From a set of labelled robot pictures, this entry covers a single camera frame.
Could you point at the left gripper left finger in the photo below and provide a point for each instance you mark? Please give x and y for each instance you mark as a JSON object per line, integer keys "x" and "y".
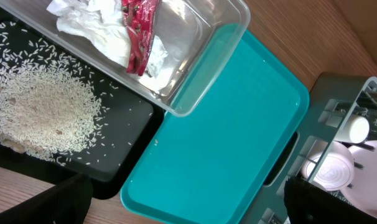
{"x": 66, "y": 202}

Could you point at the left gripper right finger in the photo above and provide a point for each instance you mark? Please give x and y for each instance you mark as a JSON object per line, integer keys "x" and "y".
{"x": 308, "y": 204}

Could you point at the pink small bowl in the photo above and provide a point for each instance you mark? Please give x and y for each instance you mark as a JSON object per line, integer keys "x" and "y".
{"x": 337, "y": 170}

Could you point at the pink plate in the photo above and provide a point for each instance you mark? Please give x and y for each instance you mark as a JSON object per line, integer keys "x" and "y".
{"x": 363, "y": 191}

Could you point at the cream paper cup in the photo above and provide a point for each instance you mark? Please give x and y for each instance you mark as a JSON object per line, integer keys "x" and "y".
{"x": 354, "y": 131}

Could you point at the pile of rice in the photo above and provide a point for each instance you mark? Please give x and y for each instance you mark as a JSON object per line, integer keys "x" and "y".
{"x": 49, "y": 108}

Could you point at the white napkin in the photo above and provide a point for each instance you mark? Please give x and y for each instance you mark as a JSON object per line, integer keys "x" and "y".
{"x": 102, "y": 23}

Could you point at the red snack wrapper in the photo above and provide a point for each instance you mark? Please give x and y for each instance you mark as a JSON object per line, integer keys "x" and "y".
{"x": 139, "y": 17}

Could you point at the grey dishwasher rack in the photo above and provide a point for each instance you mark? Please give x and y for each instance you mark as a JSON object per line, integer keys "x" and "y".
{"x": 333, "y": 99}

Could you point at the black plastic tray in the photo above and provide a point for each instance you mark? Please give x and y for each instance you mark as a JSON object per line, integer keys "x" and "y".
{"x": 130, "y": 124}

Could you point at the teal serving tray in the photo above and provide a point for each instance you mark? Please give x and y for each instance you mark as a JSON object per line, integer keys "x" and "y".
{"x": 207, "y": 167}

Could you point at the clear plastic bin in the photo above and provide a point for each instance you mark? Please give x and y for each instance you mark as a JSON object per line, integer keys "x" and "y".
{"x": 199, "y": 37}

